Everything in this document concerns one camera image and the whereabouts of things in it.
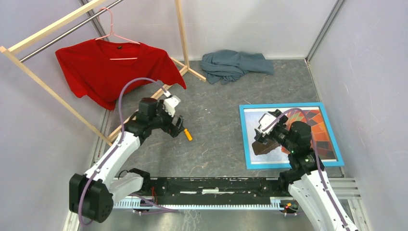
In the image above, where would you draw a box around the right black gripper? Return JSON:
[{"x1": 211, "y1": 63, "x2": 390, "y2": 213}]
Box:
[{"x1": 254, "y1": 109, "x2": 296, "y2": 153}]

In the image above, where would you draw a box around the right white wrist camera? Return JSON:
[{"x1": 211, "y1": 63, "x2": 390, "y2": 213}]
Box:
[{"x1": 255, "y1": 112, "x2": 279, "y2": 136}]

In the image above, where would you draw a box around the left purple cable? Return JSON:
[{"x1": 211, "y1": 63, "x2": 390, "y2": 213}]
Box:
[{"x1": 77, "y1": 77, "x2": 171, "y2": 226}]

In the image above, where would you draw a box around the aluminium corner profile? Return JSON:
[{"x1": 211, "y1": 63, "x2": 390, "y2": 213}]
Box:
[{"x1": 305, "y1": 0, "x2": 346, "y2": 63}]

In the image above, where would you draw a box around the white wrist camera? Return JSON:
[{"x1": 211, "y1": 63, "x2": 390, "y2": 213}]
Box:
[
  {"x1": 255, "y1": 112, "x2": 279, "y2": 136},
  {"x1": 163, "y1": 95, "x2": 181, "y2": 117}
]

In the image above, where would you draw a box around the blue picture frame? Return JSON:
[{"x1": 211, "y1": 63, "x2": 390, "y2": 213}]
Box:
[{"x1": 239, "y1": 102, "x2": 344, "y2": 169}]

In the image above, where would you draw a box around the pink clothes hanger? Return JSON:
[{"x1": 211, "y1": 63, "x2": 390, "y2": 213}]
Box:
[{"x1": 95, "y1": 7, "x2": 140, "y2": 61}]

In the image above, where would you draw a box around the yellow handled screwdriver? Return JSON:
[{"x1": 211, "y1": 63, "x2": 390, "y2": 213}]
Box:
[{"x1": 184, "y1": 128, "x2": 193, "y2": 141}]

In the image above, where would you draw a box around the purple cable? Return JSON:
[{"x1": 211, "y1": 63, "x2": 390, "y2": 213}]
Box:
[
  {"x1": 271, "y1": 108, "x2": 351, "y2": 231},
  {"x1": 77, "y1": 77, "x2": 171, "y2": 226}
]

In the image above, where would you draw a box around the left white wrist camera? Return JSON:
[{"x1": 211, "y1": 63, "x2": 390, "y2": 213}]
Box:
[{"x1": 163, "y1": 95, "x2": 181, "y2": 117}]

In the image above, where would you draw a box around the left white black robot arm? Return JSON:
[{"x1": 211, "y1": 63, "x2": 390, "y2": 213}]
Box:
[{"x1": 69, "y1": 95, "x2": 184, "y2": 223}]

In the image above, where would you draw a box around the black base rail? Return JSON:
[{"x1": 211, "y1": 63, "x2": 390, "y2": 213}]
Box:
[{"x1": 136, "y1": 177, "x2": 290, "y2": 206}]

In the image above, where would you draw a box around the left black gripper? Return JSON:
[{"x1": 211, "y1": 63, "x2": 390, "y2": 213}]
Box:
[{"x1": 149, "y1": 100, "x2": 184, "y2": 138}]

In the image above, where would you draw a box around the grey slotted cable duct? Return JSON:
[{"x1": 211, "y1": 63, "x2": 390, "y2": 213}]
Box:
[{"x1": 113, "y1": 197, "x2": 289, "y2": 211}]

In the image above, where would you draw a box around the grey-blue crumpled cloth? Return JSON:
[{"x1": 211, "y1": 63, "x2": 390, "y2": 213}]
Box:
[{"x1": 200, "y1": 50, "x2": 275, "y2": 85}]

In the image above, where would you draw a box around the wooden clothes rack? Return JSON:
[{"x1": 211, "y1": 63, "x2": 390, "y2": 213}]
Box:
[{"x1": 0, "y1": 0, "x2": 207, "y2": 147}]

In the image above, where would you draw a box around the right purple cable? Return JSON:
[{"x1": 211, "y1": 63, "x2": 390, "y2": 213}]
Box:
[{"x1": 271, "y1": 108, "x2": 351, "y2": 231}]

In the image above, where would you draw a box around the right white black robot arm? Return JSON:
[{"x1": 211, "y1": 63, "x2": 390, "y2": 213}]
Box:
[{"x1": 255, "y1": 121, "x2": 358, "y2": 231}]

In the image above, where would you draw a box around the red t-shirt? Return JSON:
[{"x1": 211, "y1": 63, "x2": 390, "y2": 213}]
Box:
[{"x1": 55, "y1": 39, "x2": 186, "y2": 110}]

